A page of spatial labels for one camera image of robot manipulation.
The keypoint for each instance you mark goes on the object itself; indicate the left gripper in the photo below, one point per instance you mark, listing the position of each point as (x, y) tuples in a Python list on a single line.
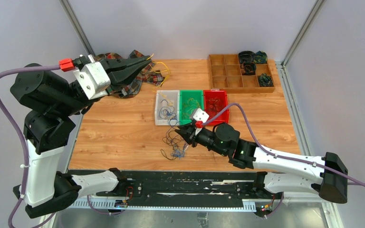
[(120, 77)]

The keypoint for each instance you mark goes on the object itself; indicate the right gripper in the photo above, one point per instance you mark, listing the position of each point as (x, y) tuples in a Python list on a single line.
[(189, 137)]

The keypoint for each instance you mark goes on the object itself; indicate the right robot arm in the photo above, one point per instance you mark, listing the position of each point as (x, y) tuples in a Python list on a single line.
[(283, 172)]

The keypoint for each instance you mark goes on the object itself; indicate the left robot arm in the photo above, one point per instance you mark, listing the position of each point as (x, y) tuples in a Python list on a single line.
[(52, 100)]

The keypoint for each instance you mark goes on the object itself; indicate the white plastic bin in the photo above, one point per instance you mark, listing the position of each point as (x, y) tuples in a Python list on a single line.
[(167, 111)]

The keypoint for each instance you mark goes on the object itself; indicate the green plastic bin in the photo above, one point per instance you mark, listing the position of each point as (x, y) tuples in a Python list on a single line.
[(189, 101)]

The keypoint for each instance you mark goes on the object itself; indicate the red plastic bin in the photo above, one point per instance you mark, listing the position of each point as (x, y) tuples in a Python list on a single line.
[(214, 102)]

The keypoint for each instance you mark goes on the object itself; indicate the wooden compartment tray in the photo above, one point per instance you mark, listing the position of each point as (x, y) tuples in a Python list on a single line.
[(236, 75)]

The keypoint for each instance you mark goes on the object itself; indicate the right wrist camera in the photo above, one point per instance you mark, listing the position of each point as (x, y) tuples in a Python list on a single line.
[(199, 117)]

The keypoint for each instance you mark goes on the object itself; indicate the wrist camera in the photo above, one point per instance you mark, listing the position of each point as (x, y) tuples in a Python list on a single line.
[(199, 117), (93, 80)]

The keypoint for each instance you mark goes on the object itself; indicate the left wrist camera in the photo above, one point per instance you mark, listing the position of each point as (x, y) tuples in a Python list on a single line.
[(93, 80)]

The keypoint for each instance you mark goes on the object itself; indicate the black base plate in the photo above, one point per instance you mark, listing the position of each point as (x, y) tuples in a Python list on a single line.
[(190, 189)]

